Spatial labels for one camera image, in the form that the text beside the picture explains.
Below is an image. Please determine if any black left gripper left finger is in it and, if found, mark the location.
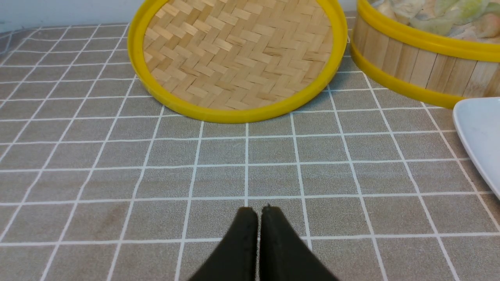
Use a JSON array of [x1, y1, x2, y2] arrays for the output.
[[189, 207, 259, 281]]

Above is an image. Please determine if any bamboo steamer basket yellow rim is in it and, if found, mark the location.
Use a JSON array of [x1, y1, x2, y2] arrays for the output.
[[350, 0, 500, 108]]

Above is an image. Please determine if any bamboo steamer lid yellow rim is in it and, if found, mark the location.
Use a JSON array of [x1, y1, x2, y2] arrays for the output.
[[127, 0, 348, 123]]

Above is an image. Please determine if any white square plate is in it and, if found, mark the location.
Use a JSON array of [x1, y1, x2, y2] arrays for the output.
[[452, 97, 500, 197]]

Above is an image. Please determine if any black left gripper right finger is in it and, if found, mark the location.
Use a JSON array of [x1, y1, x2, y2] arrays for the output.
[[259, 206, 338, 281]]

